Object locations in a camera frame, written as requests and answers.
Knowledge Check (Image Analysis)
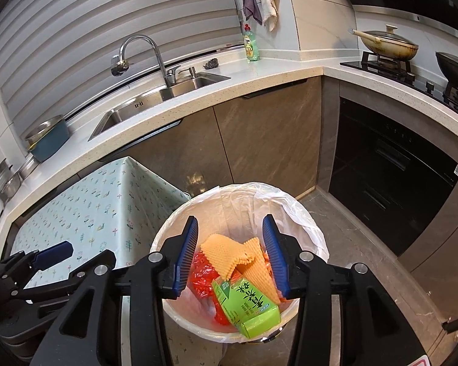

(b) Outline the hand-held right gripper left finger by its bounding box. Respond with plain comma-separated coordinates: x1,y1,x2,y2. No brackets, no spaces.
31,215,200,366

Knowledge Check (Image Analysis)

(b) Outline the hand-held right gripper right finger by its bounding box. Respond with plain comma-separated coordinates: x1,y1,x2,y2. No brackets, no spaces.
261,213,430,366

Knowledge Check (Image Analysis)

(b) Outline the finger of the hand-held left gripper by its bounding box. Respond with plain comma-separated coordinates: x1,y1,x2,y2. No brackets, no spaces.
17,249,117,302
0,241,74,286

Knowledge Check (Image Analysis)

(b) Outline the orange foam fruit net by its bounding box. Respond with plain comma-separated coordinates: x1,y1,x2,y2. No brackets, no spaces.
234,237,282,306
200,232,254,280

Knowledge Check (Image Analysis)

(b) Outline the red plastic bag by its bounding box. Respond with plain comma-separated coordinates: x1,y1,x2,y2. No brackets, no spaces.
191,252,233,326

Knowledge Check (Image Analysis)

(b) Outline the green drink carton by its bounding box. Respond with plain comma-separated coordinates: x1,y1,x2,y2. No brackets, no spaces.
213,276,282,339

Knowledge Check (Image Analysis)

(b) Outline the white lined trash bin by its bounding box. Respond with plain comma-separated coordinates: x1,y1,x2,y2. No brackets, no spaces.
150,181,331,346

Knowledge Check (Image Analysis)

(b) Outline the floral printed tablecloth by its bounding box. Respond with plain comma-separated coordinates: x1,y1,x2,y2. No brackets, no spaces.
9,156,224,366

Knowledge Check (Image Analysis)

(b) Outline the stack of steel plates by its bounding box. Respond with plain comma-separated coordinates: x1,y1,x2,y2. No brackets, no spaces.
18,155,39,179

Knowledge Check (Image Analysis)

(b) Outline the tall steel pot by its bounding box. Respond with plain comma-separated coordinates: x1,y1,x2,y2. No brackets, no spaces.
0,158,14,185

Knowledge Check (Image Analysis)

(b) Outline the blue plastic basin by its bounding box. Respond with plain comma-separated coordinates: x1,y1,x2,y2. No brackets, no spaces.
28,122,70,163

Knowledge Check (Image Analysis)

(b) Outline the brown kitchen cabinet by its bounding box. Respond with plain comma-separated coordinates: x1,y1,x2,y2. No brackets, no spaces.
99,76,323,199

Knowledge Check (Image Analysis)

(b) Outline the large steel bowl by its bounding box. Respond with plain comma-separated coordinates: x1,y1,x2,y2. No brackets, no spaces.
25,115,66,146

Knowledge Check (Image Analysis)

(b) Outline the black built-in oven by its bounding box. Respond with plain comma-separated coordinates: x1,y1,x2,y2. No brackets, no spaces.
328,97,458,256

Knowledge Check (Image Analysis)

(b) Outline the stainless steel sink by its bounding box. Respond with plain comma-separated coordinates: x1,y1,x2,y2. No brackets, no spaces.
89,72,231,142

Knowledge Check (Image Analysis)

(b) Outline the chrome kitchen faucet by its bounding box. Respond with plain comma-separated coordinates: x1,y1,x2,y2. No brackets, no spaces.
111,35,182,88

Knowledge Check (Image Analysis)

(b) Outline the green dish soap bottle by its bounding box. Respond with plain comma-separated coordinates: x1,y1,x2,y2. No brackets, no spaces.
242,23,261,63

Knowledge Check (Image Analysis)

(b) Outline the black gas stove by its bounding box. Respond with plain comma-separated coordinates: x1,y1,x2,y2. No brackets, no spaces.
340,51,458,113

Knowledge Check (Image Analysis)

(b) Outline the frying pan with lid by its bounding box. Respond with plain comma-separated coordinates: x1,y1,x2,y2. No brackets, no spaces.
352,24,420,62

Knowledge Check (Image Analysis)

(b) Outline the striped window blind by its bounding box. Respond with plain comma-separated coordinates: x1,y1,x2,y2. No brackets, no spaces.
0,0,245,138

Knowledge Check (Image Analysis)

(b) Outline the purple hanging cloth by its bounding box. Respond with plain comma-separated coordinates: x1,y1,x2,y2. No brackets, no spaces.
240,0,262,21

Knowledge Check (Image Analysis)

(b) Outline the beige hanging cloth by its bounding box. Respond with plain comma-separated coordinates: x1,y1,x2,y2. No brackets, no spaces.
252,0,281,33

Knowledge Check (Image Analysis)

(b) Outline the black wok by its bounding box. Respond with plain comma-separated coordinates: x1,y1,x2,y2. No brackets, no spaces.
435,50,458,88

